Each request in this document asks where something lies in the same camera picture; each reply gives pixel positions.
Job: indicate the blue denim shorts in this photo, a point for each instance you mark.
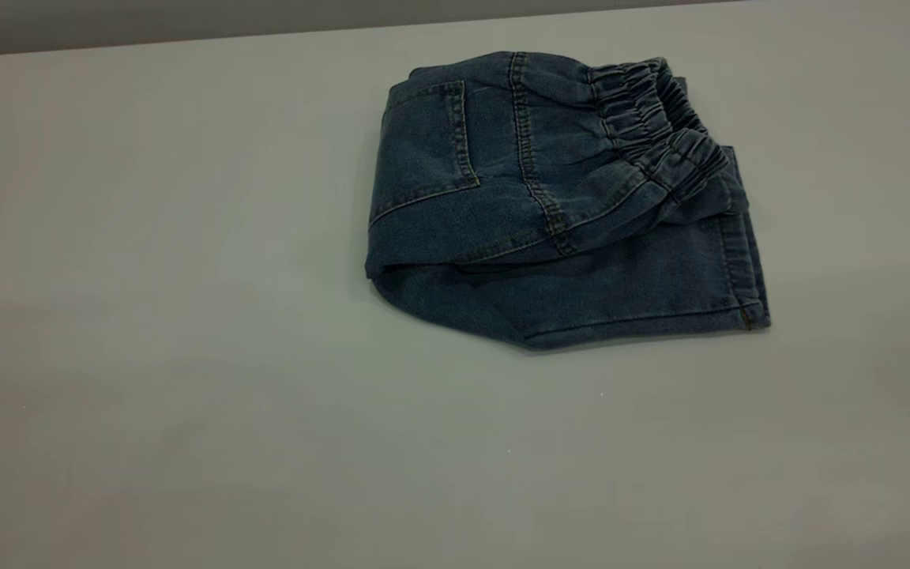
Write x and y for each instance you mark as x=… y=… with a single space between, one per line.
x=542 y=221

